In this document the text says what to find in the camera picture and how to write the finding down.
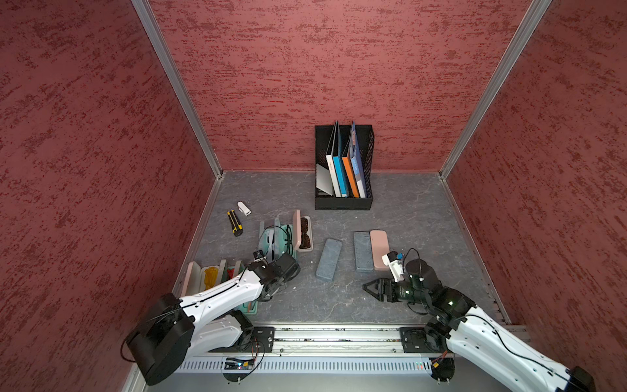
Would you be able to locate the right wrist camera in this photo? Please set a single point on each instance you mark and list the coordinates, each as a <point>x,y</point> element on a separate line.
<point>394,261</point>

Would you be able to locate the perforated vent strip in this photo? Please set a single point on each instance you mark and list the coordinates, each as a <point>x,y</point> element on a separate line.
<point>312,365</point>

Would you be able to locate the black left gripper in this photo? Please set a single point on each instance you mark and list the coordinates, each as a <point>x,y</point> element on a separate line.
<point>282,284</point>

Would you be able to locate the grey case white glasses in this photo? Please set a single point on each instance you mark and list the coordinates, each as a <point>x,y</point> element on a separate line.
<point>271,241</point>

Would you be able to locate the black mesh file holder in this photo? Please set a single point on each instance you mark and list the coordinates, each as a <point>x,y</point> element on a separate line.
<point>366,145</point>

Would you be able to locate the pink case dark sunglasses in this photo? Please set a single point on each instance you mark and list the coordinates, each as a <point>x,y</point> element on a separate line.
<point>302,231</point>

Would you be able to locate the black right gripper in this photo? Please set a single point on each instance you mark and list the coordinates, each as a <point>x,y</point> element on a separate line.
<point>380,287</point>

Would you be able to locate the blue folder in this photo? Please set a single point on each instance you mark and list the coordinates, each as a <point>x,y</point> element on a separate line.
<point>356,162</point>

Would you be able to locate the small white cylinder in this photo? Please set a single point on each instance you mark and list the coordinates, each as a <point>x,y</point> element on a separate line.
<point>244,209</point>

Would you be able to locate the aluminium corner post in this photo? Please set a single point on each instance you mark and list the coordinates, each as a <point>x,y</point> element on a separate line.
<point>150,24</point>
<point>527,26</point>

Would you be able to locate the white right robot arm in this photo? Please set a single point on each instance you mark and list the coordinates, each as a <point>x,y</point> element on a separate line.
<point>458,326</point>

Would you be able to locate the orange book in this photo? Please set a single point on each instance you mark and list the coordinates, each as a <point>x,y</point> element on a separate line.
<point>349,172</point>

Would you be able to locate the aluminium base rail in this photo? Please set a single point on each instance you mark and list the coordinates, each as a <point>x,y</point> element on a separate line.
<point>342,340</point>

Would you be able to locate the aluminium right corner post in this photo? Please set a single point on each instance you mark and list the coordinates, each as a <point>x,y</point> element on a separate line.
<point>527,26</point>

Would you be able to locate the grey case blue glasses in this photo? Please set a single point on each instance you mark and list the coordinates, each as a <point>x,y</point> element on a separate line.
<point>363,252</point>

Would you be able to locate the teal book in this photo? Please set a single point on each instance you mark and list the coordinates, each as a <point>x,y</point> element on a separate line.
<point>338,163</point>

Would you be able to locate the pink case yellow glasses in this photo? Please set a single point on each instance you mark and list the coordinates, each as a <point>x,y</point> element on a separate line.
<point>199,279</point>

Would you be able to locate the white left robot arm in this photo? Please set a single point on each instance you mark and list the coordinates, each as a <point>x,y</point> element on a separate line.
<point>175,329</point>

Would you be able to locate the white grey book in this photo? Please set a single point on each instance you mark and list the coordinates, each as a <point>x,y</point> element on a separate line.
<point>327,183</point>

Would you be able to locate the aluminium left corner post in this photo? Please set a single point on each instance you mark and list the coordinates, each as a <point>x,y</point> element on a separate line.
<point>150,24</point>

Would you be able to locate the green case black glasses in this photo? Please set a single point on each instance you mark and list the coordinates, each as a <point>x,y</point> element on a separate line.
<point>288,240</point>

